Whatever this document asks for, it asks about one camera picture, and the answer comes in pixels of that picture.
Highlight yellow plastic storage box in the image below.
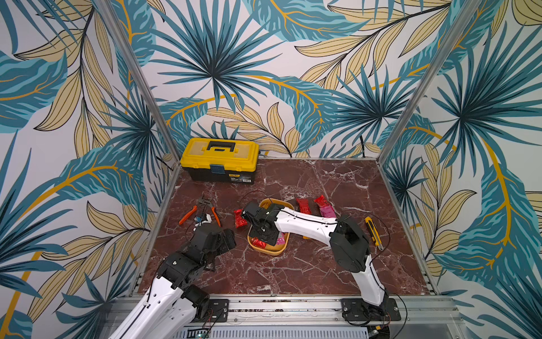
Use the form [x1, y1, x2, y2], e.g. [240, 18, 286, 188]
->
[246, 199, 294, 257]

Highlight red crinkled tea bag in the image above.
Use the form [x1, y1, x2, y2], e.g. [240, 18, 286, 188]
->
[234, 209, 248, 228]

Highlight large red tea bag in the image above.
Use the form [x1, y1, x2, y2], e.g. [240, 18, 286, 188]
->
[296, 199, 312, 215]

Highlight small red tea bag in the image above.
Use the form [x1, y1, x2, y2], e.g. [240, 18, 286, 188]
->
[314, 195, 330, 208]

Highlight pink tea bag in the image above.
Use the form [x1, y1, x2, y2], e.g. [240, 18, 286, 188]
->
[319, 205, 337, 219]
[275, 232, 287, 246]

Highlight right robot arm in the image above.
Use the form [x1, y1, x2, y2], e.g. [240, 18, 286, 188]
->
[241, 202, 388, 308]

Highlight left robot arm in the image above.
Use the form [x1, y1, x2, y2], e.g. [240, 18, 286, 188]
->
[110, 223, 236, 338]

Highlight yellow black toolbox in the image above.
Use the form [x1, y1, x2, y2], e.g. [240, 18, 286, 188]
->
[180, 138, 260, 184]

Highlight yellow utility knife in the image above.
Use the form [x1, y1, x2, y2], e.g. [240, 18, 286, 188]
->
[365, 217, 384, 251]

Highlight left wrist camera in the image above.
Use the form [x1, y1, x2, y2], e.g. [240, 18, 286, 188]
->
[194, 214, 212, 225]

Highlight orange handled pliers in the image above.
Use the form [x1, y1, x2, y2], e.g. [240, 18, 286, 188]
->
[179, 198, 222, 227]

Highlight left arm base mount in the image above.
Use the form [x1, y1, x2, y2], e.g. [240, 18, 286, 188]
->
[192, 299, 230, 324]

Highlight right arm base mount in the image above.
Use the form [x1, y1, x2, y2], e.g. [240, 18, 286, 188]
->
[340, 297, 402, 323]

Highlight aluminium front rail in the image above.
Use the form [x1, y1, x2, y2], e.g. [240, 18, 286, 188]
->
[101, 294, 467, 339]

